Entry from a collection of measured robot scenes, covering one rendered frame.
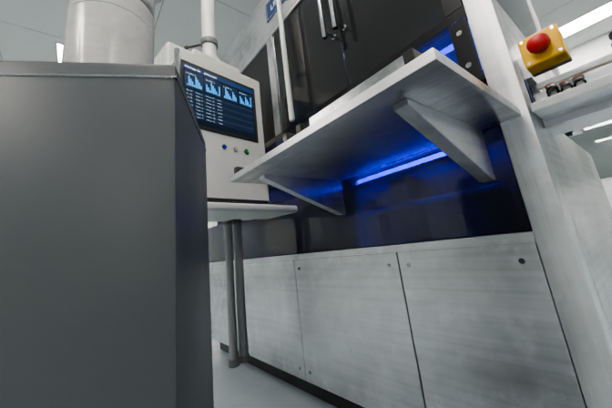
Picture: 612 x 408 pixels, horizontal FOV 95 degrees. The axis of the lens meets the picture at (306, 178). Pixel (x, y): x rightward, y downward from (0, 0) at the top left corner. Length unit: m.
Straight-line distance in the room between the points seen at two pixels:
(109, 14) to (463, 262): 0.89
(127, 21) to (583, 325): 0.98
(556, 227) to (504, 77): 0.36
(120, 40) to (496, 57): 0.80
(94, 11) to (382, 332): 1.04
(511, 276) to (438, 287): 0.18
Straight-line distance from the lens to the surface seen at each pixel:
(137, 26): 0.57
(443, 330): 0.93
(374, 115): 0.58
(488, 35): 0.92
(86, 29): 0.55
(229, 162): 1.32
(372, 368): 1.13
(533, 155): 0.80
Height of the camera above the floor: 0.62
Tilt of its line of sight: 14 degrees up
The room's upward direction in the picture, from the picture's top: 7 degrees counter-clockwise
